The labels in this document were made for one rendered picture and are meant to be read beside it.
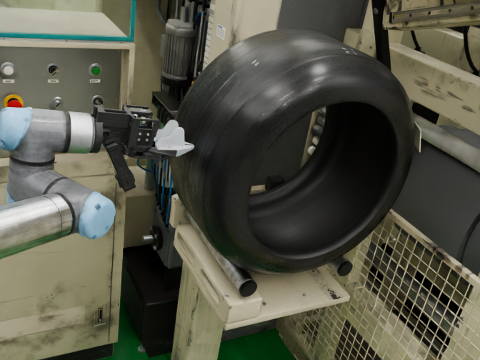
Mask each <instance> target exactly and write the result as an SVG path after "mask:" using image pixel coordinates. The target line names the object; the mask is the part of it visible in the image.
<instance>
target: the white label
mask: <svg viewBox="0 0 480 360"><path fill-rule="evenodd" d="M414 144H415V146H416V147H417V149H418V150H419V152H421V129H420V128H419V126H418V125H417V123H416V122H414Z"/></svg>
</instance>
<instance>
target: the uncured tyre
mask: <svg viewBox="0 0 480 360"><path fill-rule="evenodd" d="M339 47H343V48H349V49H353V50H355V51H356V52H357V53H358V54H359V55H360V56H358V55H353V54H345V53H344V51H343V50H342V49H340V48H339ZM255 58H258V59H260V60H262V61H263V63H261V64H259V65H258V66H257V67H255V68H253V67H251V66H249V65H248V63H249V62H251V61H253V60H254V59H255ZM323 107H326V118H325V123H324V129H323V131H322V134H321V138H320V139H319V142H318V144H317V146H316V148H315V150H314V152H313V154H312V155H311V156H310V158H309V159H308V161H307V162H306V163H305V164H304V165H303V166H302V167H301V168H300V169H299V170H298V171H297V172H296V173H295V174H294V175H293V176H292V177H291V178H290V179H288V180H286V181H285V182H284V183H282V184H280V185H278V186H276V187H274V188H272V189H269V190H268V191H264V192H261V193H257V194H250V192H251V187H252V184H253V181H254V178H255V176H256V173H257V171H258V169H259V167H260V165H261V163H262V161H263V160H264V157H265V156H266V155H267V153H268V152H269V150H270V149H271V147H272V146H273V145H274V144H275V143H276V141H277V140H278V139H279V138H280V137H281V136H282V135H283V134H284V133H285V132H286V131H287V130H288V129H289V128H290V127H291V126H293V125H294V124H295V123H296V122H298V121H299V120H300V119H302V118H304V117H305V116H307V115H308V114H310V113H312V112H314V111H316V110H318V109H320V108H323ZM174 121H177V123H178V125H179V127H181V128H182V129H183V130H184V141H185V142H188V143H190V144H193V145H194V149H192V150H191V151H188V152H186V153H185V154H182V155H180V156H176V157H175V158H171V159H169V162H170V168H171V176H172V180H173V183H174V187H175V189H176V192H177V195H178V197H179V199H180V200H181V202H182V204H183V205H184V207H185V208H186V210H187V211H188V212H189V214H190V215H191V217H192V219H193V220H194V221H195V222H196V224H197V226H198V227H199V228H200V229H201V231H202V233H203V234H204V236H205V237H206V238H207V240H208V241H209V243H210V244H211V245H212V246H213V247H214V249H215V250H216V251H217V252H218V253H219V254H221V255H222V256H223V257H224V258H225V259H227V260H229V261H230V262H232V263H233V264H235V265H237V266H238V267H240V268H242V269H245V270H247V271H250V272H254V273H257V274H264V275H284V274H293V273H298V272H303V271H308V270H312V269H315V268H318V267H320V266H323V265H325V264H328V263H330V262H332V261H334V260H336V259H338V258H339V257H341V256H343V255H344V254H346V253H347V252H349V251H351V250H352V249H353V248H354V247H356V246H357V245H358V244H360V243H361V242H362V241H363V240H364V239H365V238H366V237H367V236H368V235H369V234H370V233H371V232H372V231H373V230H374V229H375V228H376V227H377V226H378V225H379V224H380V223H381V221H382V220H383V219H384V217H385V216H386V215H387V214H388V212H389V211H390V209H391V208H392V206H393V205H394V203H395V201H396V200H397V198H398V196H399V194H400V192H401V190H402V188H403V186H404V183H405V181H406V178H407V176H408V173H409V169H410V166H411V160H412V156H413V150H414V115H413V111H412V107H411V103H410V101H409V97H408V95H407V93H406V91H405V89H404V87H403V86H402V85H401V83H400V81H399V80H398V79H397V78H396V77H395V76H394V75H393V74H392V72H391V71H390V70H389V69H388V68H387V67H386V66H385V65H384V64H382V63H381V62H380V61H379V60H377V59H375V58H374V57H372V56H369V55H368V54H365V53H364V52H362V51H359V50H357V49H355V48H353V47H351V46H349V45H347V44H344V43H342V42H340V41H338V40H336V39H334V38H331V37H330V36H327V35H326V34H323V33H320V32H317V31H312V30H308V29H277V30H271V31H265V32H262V33H260V34H256V35H253V36H250V37H248V38H246V39H244V40H242V41H240V42H238V43H236V44H234V45H233V46H231V47H230V48H228V49H227V50H226V51H224V52H223V53H221V54H220V55H218V56H217V57H216V58H215V59H214V60H213V61H212V62H211V63H210V64H209V65H208V66H207V67H206V68H205V69H204V70H203V71H202V72H201V73H200V74H199V75H198V77H197V78H196V79H195V81H194V82H193V84H192V85H191V86H190V88H189V90H188V91H187V93H186V95H185V96H184V98H183V100H182V102H181V104H180V106H179V109H178V111H177V113H176V117H175V119H174Z"/></svg>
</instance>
